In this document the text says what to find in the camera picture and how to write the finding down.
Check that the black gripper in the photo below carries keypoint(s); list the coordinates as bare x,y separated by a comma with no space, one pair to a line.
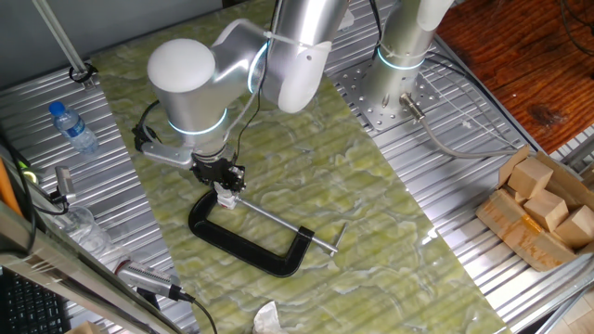
213,169

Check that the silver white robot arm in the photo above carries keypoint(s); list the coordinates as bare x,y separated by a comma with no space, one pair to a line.
190,79

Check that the white lamp socket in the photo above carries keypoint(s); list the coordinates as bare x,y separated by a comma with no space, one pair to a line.
229,200

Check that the black C-clamp with steel screw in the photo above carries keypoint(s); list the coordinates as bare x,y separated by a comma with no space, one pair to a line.
241,248

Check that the green marble pattern mat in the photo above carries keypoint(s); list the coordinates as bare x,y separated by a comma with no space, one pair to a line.
325,185

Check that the crumpled white tissue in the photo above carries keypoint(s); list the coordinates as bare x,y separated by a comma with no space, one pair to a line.
267,320

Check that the empty clear plastic cup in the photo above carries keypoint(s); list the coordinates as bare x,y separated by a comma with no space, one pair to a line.
86,229

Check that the water bottle with blue cap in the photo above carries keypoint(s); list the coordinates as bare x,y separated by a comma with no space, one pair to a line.
74,130

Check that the small cardboard box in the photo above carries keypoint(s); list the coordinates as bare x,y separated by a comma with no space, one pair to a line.
86,328

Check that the slanted aluminium pole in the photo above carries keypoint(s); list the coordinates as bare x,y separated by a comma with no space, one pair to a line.
60,37

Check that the black keyboard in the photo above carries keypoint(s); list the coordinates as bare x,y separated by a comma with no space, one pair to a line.
28,306

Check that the brown cardboard box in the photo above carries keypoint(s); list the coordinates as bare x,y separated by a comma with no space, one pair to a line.
515,232

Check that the light wooden block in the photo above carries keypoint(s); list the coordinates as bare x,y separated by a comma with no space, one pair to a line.
529,178
547,211
577,229

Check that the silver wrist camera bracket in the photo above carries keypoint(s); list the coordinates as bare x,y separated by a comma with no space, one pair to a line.
164,155

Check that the ribbed silver camera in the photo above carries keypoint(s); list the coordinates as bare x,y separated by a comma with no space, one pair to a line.
148,278

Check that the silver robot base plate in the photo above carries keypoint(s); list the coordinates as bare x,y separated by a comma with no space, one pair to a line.
352,88

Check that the silver camera on black clamp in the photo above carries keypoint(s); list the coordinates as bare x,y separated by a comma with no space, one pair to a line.
64,181

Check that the aluminium frame rail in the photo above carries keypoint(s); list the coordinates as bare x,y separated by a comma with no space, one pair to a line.
69,273

